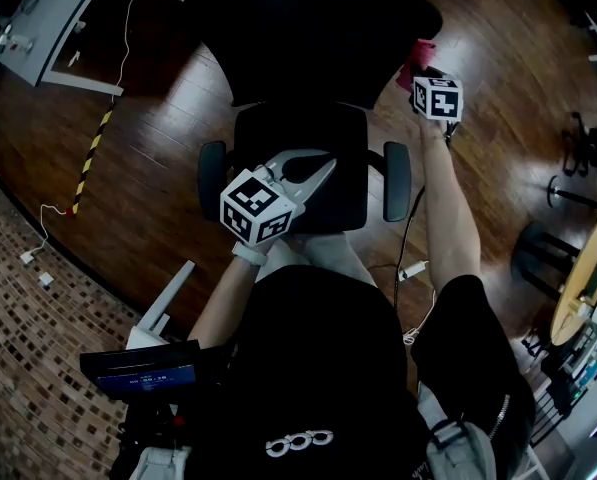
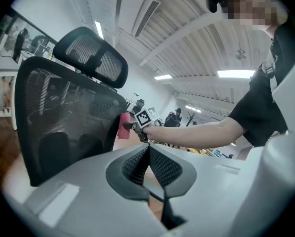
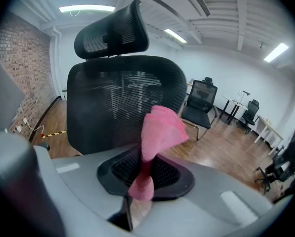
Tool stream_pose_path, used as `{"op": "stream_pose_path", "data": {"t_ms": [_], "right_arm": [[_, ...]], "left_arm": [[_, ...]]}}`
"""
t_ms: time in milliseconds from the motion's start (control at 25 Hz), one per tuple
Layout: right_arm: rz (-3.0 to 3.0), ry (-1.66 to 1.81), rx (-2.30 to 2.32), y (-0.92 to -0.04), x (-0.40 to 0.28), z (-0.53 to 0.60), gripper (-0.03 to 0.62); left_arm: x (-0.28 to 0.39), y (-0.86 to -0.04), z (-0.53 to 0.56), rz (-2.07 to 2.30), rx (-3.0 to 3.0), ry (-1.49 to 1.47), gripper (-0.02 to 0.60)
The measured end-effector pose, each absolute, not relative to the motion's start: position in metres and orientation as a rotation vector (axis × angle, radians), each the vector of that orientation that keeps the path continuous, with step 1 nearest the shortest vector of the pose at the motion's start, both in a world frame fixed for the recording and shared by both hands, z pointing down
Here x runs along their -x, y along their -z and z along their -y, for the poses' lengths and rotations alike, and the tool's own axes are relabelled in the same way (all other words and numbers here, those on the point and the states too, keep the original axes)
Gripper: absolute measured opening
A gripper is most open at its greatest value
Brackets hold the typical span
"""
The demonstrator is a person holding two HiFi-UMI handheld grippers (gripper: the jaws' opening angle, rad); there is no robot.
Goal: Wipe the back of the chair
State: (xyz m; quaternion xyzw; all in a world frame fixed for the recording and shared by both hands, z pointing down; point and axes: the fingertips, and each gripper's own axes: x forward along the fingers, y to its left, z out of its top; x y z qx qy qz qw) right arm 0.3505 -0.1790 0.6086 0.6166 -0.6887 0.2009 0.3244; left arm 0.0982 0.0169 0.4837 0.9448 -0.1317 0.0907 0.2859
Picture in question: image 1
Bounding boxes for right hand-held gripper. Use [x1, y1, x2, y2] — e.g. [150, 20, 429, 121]
[408, 67, 465, 142]

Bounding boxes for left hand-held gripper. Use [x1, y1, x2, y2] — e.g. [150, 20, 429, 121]
[219, 148, 340, 249]

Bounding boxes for pink cloth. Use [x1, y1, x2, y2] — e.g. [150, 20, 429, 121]
[395, 38, 438, 93]

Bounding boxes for black mesh chair backrest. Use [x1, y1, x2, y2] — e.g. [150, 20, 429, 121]
[186, 0, 444, 110]

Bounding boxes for grey shoulder bag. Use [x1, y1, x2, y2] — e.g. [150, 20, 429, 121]
[417, 382, 499, 480]

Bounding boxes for person's right forearm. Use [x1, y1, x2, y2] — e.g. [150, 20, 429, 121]
[420, 116, 482, 309]

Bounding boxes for person's left forearm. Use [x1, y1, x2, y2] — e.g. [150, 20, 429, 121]
[187, 255, 257, 349]

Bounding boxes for black chair seat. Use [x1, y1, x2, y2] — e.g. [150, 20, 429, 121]
[233, 101, 369, 234]

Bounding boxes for black chair armrest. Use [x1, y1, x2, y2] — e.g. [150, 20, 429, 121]
[197, 140, 229, 222]
[381, 141, 412, 223]

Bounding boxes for person's light trousers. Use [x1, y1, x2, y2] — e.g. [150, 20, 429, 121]
[265, 231, 379, 289]

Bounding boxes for white wristband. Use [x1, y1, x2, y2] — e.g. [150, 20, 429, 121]
[231, 240, 269, 268]

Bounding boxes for black coat rack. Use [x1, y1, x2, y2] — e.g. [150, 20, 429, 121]
[547, 175, 597, 214]

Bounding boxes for black stool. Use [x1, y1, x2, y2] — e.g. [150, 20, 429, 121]
[512, 220, 582, 299]

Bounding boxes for person in black vest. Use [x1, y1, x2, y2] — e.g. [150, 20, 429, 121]
[187, 265, 537, 480]

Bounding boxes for yellow black striped floor strip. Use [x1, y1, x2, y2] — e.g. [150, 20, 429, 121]
[66, 95, 117, 217]

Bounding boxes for round wooden table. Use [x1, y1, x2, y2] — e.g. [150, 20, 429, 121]
[550, 219, 597, 347]

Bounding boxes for black screen device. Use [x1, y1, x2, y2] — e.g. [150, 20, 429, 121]
[79, 338, 234, 399]

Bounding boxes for grey desk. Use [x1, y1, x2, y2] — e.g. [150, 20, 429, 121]
[0, 0, 188, 97]

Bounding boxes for clear plastic bottle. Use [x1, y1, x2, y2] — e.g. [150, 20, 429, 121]
[0, 32, 34, 54]

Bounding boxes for black cable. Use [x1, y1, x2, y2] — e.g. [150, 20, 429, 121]
[392, 185, 427, 309]

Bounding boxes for white adapter with cable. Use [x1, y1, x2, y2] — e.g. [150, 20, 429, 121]
[397, 260, 437, 347]

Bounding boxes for white power cable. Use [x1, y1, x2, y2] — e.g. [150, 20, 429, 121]
[116, 0, 142, 99]

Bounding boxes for thin white cable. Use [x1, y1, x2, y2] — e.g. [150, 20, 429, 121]
[25, 203, 69, 259]

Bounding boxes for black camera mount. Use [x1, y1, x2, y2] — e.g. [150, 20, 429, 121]
[117, 397, 189, 469]

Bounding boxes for white wire rack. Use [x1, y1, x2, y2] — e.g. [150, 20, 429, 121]
[522, 317, 597, 480]

